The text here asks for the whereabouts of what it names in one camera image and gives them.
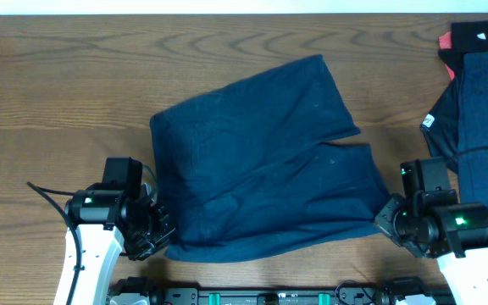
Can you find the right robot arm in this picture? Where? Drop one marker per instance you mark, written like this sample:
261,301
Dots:
430,222

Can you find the black garment with red trim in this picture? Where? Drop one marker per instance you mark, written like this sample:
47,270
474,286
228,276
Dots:
440,126

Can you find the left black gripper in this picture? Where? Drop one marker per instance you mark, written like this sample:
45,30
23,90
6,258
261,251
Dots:
168,229

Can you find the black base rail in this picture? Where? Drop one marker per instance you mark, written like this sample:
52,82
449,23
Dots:
278,294

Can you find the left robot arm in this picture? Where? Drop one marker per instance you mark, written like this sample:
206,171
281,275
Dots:
117,217

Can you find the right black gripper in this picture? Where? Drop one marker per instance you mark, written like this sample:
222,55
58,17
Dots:
384,221

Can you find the navy blue shorts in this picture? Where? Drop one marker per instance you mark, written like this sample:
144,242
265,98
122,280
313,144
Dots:
259,167

